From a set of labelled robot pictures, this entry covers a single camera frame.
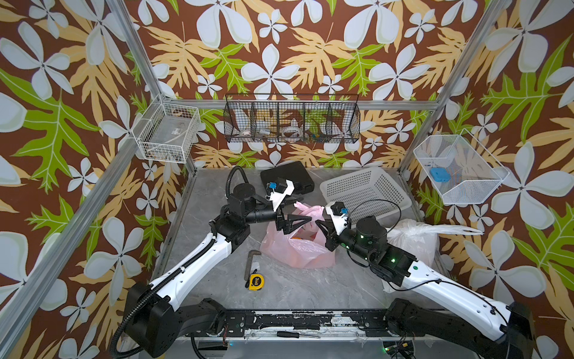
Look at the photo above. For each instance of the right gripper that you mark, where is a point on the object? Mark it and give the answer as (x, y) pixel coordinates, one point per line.
(332, 237)

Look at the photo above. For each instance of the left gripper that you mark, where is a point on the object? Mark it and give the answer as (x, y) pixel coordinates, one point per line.
(284, 225)

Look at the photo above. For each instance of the pink printed plastic bag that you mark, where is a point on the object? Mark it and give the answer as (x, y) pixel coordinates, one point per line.
(302, 249)

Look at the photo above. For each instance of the white plastic bag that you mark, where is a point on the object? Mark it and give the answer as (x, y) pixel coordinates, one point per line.
(422, 240)

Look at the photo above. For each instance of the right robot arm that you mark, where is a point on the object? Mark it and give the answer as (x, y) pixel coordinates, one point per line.
(489, 328)

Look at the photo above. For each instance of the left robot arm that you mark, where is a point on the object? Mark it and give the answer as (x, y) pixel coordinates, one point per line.
(153, 316)

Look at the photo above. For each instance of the black plastic tool case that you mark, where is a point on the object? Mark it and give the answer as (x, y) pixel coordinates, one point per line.
(294, 171)

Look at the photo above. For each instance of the large metal hex key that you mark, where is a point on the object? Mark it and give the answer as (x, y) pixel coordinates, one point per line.
(248, 267)

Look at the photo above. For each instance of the white plastic perforated basket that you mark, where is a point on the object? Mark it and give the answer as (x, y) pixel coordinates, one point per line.
(369, 192)

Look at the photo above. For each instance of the yellow tape measure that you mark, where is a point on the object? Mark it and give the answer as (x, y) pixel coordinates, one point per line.
(255, 282)

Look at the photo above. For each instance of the white tape roll in basket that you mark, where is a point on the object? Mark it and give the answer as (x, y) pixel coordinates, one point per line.
(292, 132)

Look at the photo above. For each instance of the black screwdriver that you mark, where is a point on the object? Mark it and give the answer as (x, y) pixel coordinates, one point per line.
(296, 335)

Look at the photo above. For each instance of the blue object in basket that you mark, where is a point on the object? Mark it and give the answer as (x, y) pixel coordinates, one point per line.
(440, 175)

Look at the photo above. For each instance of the white mesh basket right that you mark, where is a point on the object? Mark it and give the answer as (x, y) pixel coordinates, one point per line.
(475, 173)

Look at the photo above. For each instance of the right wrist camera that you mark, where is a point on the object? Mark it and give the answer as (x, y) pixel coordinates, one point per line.
(338, 213)

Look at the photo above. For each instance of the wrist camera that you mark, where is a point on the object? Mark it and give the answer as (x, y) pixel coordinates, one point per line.
(338, 213)
(278, 190)

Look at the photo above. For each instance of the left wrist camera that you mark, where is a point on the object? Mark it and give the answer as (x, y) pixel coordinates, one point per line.
(278, 190)

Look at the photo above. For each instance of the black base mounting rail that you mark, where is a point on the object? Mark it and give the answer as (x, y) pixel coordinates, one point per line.
(373, 323)

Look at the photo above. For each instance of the black wire basket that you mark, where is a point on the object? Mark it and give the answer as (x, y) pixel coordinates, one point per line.
(324, 118)

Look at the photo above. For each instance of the white wire basket left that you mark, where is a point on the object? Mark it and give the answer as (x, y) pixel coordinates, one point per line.
(166, 131)

